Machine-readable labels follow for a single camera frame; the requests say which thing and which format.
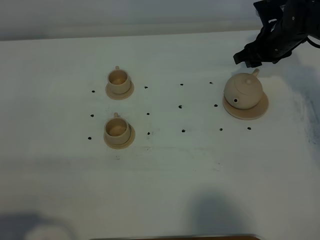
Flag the beige teacup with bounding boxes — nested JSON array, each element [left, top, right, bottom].
[[107, 66, 132, 95], [104, 112, 131, 146]]

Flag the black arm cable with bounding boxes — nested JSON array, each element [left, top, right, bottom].
[[306, 36, 320, 49]]

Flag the far beige teacup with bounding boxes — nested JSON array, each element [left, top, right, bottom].
[[107, 66, 132, 95]]

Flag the near beige teacup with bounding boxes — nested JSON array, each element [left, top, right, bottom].
[[104, 112, 131, 146]]

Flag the beige cup saucer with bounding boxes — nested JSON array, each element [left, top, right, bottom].
[[103, 125, 136, 150], [105, 82, 134, 100]]

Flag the beige teapot saucer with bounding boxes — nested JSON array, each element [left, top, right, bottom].
[[222, 92, 269, 120]]

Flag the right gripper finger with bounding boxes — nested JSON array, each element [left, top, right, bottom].
[[233, 42, 258, 65], [244, 59, 262, 68]]

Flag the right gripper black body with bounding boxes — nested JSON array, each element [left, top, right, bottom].
[[253, 0, 320, 63]]

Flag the beige teapot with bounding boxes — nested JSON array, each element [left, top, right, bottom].
[[223, 68, 263, 110]]

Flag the far beige cup saucer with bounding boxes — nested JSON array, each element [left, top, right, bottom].
[[105, 82, 134, 100]]

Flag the near beige cup saucer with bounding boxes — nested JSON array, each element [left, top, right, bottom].
[[103, 125, 136, 150]]

